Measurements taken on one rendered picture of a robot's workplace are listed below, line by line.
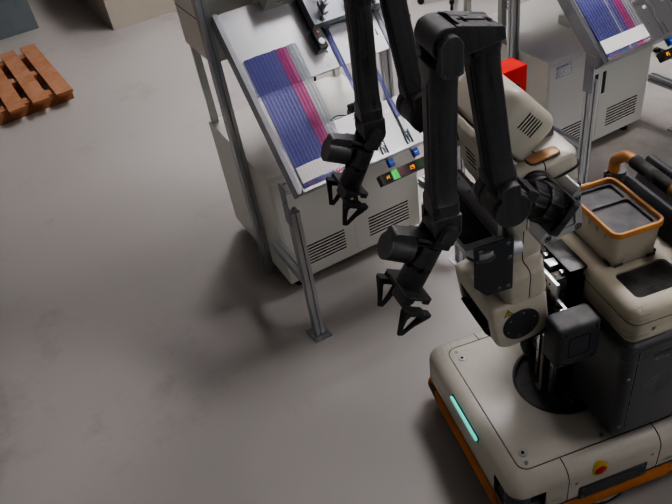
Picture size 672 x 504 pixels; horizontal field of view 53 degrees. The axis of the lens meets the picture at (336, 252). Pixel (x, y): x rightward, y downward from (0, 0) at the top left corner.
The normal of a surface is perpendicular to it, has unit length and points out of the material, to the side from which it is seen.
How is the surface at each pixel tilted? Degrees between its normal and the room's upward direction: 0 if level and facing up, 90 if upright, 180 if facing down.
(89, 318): 0
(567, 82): 90
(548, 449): 0
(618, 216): 0
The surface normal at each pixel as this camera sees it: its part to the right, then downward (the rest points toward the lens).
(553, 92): 0.49, 0.50
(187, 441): -0.14, -0.76
